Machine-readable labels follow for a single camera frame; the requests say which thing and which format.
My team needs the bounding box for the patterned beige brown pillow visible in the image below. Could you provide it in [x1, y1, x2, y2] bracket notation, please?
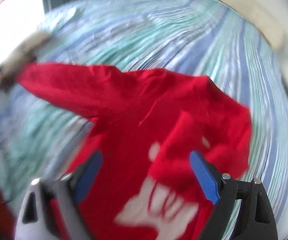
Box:
[0, 30, 51, 92]

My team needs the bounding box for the red sweater with white rabbit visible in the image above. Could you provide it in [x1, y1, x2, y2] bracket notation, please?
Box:
[18, 63, 252, 239]

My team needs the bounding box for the blue green striped bedspread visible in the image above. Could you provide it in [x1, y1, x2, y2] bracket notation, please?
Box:
[0, 0, 288, 239]

